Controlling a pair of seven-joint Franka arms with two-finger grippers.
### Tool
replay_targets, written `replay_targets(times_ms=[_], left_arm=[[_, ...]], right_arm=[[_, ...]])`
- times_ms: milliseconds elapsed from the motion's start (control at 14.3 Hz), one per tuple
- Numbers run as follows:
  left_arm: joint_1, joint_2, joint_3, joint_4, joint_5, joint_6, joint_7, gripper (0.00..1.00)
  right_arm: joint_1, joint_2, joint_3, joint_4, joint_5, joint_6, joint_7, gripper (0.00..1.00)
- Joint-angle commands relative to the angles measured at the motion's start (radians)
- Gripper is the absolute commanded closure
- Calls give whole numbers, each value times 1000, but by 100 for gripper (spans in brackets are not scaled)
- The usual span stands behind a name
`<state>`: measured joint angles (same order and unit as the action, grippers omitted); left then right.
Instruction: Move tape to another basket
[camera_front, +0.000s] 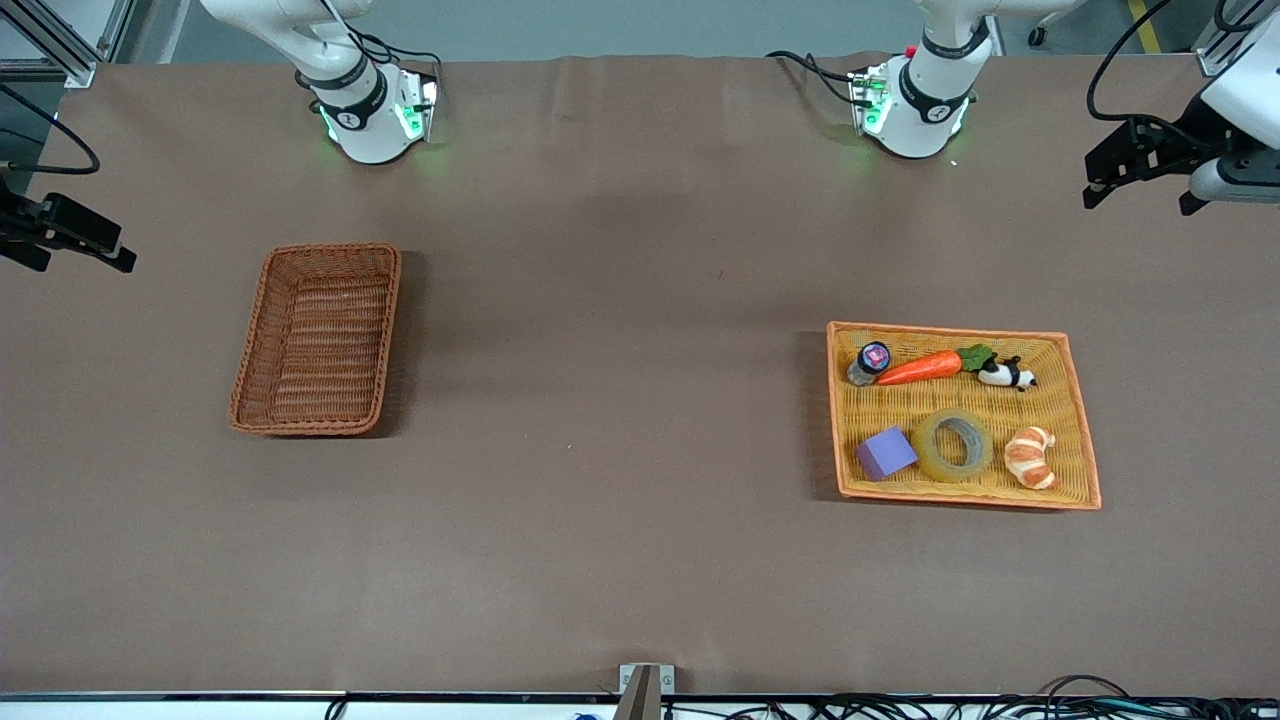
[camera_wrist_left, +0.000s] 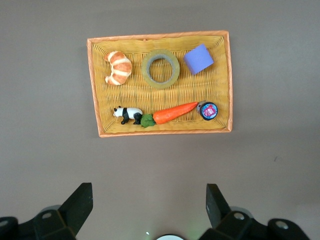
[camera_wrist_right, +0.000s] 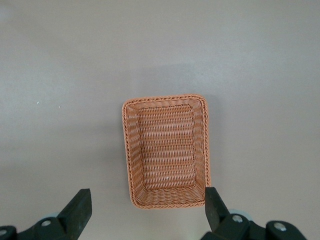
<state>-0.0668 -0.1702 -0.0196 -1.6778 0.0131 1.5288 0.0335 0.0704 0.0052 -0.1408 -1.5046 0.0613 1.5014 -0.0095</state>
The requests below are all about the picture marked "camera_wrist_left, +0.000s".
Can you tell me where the small dark jar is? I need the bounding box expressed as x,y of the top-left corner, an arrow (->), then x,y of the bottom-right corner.
196,100 -> 219,121

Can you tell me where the orange toy carrot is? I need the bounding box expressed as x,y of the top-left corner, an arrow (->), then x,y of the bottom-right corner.
140,101 -> 199,129

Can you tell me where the toy panda figure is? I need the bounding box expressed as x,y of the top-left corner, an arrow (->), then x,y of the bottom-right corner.
113,106 -> 144,125

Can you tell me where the yellow wicker basket orange rim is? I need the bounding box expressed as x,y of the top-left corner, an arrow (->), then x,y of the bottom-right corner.
86,30 -> 233,138

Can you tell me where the brown table cover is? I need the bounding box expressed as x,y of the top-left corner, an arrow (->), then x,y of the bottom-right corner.
0,0 -> 320,240

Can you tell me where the toy croissant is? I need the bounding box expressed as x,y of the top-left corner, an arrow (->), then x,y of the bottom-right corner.
103,50 -> 133,86

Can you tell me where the yellow clear tape roll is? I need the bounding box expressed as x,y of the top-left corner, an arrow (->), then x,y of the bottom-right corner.
140,48 -> 180,90

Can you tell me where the purple foam cube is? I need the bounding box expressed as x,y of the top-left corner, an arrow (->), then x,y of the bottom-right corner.
183,43 -> 214,76

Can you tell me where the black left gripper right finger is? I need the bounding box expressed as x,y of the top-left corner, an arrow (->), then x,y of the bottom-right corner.
205,183 -> 311,240

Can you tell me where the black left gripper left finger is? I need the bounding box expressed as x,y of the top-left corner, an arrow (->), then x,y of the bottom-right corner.
0,182 -> 94,240

